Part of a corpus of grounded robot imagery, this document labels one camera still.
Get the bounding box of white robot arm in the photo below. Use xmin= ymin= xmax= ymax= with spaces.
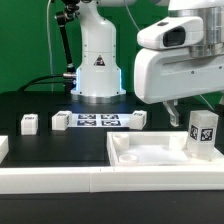
xmin=72 ymin=0 xmax=224 ymax=126

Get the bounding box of white square table top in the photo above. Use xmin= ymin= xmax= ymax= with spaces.
xmin=107 ymin=131 xmax=224 ymax=166

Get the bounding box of apriltag base marker sheet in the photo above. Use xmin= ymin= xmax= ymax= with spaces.
xmin=69 ymin=114 xmax=130 ymax=127

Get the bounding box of white thin cable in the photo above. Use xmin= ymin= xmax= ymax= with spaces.
xmin=46 ymin=0 xmax=55 ymax=92

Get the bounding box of white front fence bar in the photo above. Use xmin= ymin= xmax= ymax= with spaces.
xmin=0 ymin=166 xmax=224 ymax=194

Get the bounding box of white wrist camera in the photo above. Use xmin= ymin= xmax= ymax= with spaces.
xmin=137 ymin=16 xmax=204 ymax=50

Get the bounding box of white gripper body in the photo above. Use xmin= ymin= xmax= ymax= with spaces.
xmin=134 ymin=48 xmax=224 ymax=104

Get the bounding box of black cable bundle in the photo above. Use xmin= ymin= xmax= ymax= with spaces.
xmin=18 ymin=73 xmax=73 ymax=93

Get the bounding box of white left fence piece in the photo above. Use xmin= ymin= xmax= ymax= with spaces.
xmin=0 ymin=136 xmax=9 ymax=163

